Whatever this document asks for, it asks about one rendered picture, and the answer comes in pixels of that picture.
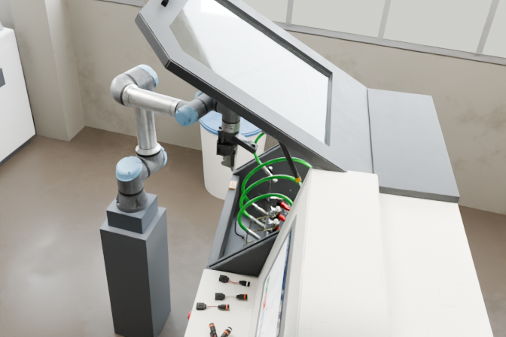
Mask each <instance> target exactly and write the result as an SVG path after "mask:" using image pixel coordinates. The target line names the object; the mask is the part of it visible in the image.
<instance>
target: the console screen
mask: <svg viewBox="0 0 506 337"><path fill-rule="evenodd" d="M296 222H297V214H296V215H295V218H294V220H293V222H292V224H291V226H290V228H289V230H288V232H287V234H286V236H285V238H284V240H283V242H282V245H281V247H280V249H279V251H278V253H277V255H276V257H275V259H274V261H273V263H272V265H271V267H270V269H269V271H268V273H267V276H266V277H265V279H264V283H263V288H262V293H261V301H260V306H259V311H258V320H257V325H256V330H255V337H284V331H285V318H286V311H287V304H288V291H289V284H290V277H291V264H292V257H293V249H294V236H295V229H296Z"/></svg>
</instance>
